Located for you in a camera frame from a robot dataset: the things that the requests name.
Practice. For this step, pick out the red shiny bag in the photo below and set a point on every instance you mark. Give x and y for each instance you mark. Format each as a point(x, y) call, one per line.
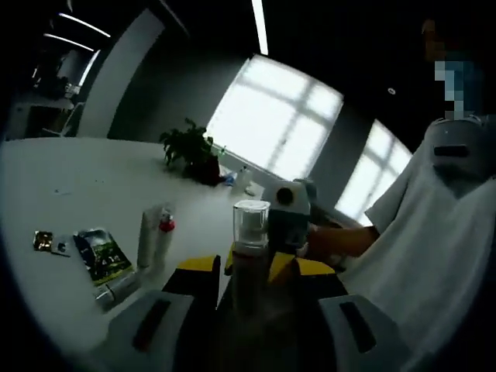
point(207, 172)

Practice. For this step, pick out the person in white shirt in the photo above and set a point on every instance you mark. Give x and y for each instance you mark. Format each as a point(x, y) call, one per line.
point(426, 252)

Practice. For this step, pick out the curved ceiling light strip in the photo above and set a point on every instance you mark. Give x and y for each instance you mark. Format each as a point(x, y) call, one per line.
point(67, 41)
point(83, 24)

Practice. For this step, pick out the white spray bottle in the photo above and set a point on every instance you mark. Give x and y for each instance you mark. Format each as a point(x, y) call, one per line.
point(243, 182)

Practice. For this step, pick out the grey chest-worn device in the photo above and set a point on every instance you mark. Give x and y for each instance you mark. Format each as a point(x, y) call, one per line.
point(449, 133)

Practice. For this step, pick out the large bright window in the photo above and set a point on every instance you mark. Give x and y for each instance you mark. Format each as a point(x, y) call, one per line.
point(263, 112)

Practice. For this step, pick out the white skincare tube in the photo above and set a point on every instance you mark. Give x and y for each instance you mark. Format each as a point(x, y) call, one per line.
point(147, 240)

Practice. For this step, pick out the gold skincare sachet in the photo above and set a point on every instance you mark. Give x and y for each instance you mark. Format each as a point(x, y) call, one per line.
point(42, 241)

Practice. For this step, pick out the green black skincare packet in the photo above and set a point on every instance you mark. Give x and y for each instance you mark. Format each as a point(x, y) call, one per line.
point(102, 255)

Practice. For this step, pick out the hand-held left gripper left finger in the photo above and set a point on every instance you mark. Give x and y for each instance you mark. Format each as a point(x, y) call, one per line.
point(182, 310)

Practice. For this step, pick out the potted green plant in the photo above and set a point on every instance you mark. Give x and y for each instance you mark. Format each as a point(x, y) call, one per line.
point(186, 143)

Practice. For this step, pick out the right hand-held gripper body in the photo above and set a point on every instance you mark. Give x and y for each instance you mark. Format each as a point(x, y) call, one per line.
point(288, 221)

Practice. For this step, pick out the narrow bright window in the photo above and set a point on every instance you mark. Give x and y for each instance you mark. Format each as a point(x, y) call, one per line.
point(372, 166)

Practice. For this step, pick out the skincare pump bottle red collar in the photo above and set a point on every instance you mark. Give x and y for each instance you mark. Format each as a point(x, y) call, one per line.
point(164, 248)

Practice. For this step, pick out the long straight ceiling light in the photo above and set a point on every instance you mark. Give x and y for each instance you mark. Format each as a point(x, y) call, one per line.
point(260, 27)

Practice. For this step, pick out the row of white office desks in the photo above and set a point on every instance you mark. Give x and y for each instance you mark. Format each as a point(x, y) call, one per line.
point(50, 104)

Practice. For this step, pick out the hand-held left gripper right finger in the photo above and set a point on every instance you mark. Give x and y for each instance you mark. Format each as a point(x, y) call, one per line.
point(321, 294)

